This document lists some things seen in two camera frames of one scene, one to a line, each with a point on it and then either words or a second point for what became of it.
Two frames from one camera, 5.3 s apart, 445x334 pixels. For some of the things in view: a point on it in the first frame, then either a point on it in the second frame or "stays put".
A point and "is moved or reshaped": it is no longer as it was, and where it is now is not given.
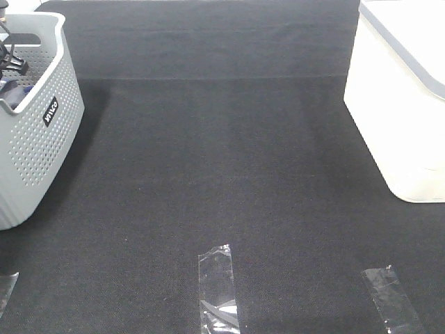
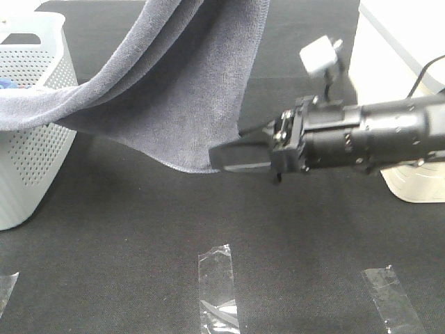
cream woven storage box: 395,92 stays put
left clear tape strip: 7,284 stays put
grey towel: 12,93 is moved or reshaped
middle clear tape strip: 217,306 stays put
